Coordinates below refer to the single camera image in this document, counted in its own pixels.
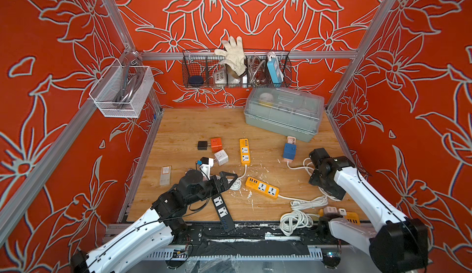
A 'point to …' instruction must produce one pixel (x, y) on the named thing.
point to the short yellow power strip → (245, 158)
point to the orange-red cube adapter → (216, 144)
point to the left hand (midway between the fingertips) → (233, 179)
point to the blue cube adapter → (289, 151)
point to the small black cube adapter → (202, 145)
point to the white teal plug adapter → (221, 157)
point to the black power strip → (224, 213)
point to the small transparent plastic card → (165, 175)
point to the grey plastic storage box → (293, 114)
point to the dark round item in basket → (196, 81)
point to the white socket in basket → (220, 77)
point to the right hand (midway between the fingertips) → (320, 186)
